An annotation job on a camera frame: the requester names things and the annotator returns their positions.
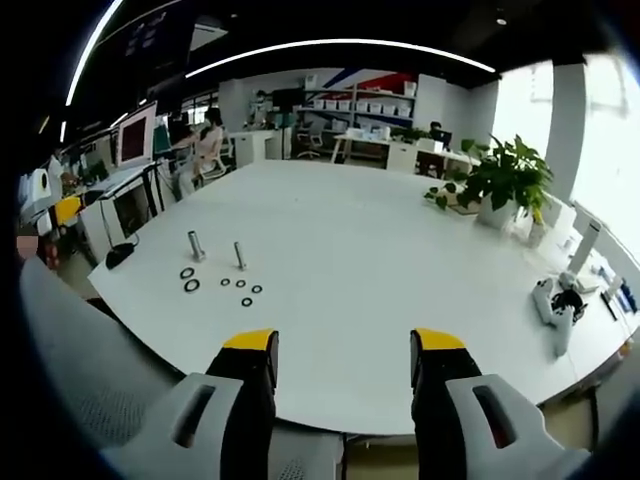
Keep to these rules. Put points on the thick metal threaded stud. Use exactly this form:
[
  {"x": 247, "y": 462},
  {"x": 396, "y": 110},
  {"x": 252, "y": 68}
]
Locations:
[{"x": 194, "y": 244}]

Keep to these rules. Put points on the computer monitor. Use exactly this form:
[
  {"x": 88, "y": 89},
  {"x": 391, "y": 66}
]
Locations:
[{"x": 137, "y": 135}]

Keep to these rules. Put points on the small white vase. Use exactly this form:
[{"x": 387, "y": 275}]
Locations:
[{"x": 535, "y": 232}]

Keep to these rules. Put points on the white wooden-legged desk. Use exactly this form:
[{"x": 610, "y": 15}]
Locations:
[{"x": 365, "y": 140}]

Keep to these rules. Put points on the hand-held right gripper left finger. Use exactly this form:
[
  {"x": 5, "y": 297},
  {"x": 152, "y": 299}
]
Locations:
[{"x": 250, "y": 400}]

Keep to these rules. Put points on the shelf with white boxes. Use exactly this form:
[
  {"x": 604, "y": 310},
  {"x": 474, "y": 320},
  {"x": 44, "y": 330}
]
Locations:
[{"x": 360, "y": 105}]

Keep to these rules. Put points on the black mouse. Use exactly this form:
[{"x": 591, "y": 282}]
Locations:
[{"x": 117, "y": 256}]

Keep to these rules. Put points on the white tower device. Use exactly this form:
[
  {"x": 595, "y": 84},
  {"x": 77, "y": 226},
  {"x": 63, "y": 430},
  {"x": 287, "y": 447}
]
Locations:
[{"x": 586, "y": 245}]

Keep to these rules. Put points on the green potted plant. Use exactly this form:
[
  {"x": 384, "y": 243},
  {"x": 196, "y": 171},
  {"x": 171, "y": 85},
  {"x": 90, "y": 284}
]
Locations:
[{"x": 505, "y": 175}]

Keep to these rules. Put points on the thin metal threaded stud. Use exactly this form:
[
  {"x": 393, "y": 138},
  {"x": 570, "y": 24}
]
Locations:
[{"x": 238, "y": 254}]

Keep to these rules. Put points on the curved ceiling light strip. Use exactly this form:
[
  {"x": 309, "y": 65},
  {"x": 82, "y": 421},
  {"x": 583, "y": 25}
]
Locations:
[
  {"x": 87, "y": 55},
  {"x": 340, "y": 44}
]

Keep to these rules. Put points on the white controller device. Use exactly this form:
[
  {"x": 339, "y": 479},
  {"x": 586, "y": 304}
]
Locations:
[{"x": 547, "y": 312}]

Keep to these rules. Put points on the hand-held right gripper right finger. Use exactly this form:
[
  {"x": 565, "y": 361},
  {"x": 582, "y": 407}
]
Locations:
[{"x": 440, "y": 400}]

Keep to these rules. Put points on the large black washer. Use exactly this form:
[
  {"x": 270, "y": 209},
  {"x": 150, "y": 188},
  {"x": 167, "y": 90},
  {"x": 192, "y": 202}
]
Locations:
[
  {"x": 186, "y": 286},
  {"x": 182, "y": 274}
]

